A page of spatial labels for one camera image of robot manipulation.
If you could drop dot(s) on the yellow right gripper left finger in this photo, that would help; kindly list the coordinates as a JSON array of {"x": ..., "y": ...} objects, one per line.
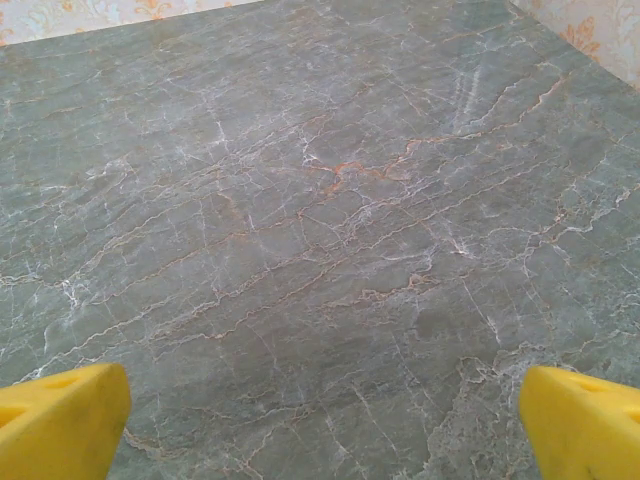
[{"x": 60, "y": 425}]

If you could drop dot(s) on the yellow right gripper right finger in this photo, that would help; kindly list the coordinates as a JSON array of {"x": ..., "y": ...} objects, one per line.
[{"x": 585, "y": 430}]

